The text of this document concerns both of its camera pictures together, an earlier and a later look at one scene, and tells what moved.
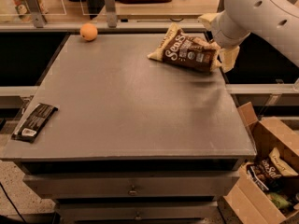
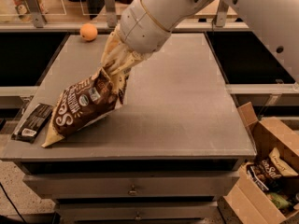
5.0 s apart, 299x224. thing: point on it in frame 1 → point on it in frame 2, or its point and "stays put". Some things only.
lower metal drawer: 139,212 stays put
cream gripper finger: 206,20 → 109,63
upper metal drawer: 132,186 stays put
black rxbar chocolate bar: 34,124 stays put
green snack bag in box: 278,200 stays put
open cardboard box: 268,185 stays put
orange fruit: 89,32 stays put
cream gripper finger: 228,57 → 119,80
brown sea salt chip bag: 181,49 → 79,105
